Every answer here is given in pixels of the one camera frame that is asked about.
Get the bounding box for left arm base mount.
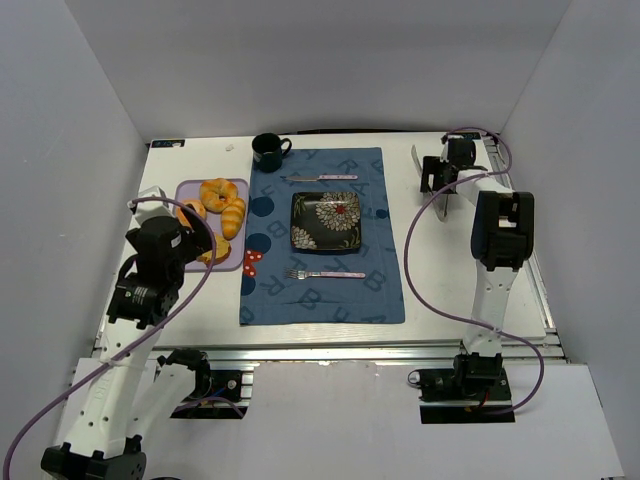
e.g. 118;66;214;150
156;349;248;420

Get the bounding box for striped croissant bread roll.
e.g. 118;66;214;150
220;197;246;240

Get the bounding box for metal tongs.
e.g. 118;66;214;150
410;145;448;222

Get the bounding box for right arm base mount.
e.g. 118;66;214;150
407;353;515;425

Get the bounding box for round glazed donut bread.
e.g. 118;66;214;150
176;199;207;227

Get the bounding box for twisted bagel bread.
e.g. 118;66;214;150
199;178;238;213

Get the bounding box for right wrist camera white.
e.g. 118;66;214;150
440;133;464;161

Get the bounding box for pink-handled table knife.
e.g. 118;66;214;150
280;174;359;182

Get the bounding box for brown bread slice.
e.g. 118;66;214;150
196;233;232;266

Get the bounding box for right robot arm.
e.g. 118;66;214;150
421;134;535;391

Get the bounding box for lavender plastic tray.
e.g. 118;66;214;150
174;178;249;273

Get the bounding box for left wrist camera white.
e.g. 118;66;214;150
127;185;172;226

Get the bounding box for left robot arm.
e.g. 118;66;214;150
41;206;215;479

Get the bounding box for pink-handled fork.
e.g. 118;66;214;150
284;269;366;280

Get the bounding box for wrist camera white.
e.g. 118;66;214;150
440;133;464;161
127;185;172;226

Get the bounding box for dark blue mug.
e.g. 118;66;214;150
251;133;292;173

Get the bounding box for blue letter-print placemat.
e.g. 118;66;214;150
239;147;405;326

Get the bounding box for black floral square plate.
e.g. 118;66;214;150
290;192;362;253

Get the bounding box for left corner label sticker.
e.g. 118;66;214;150
150;139;185;149

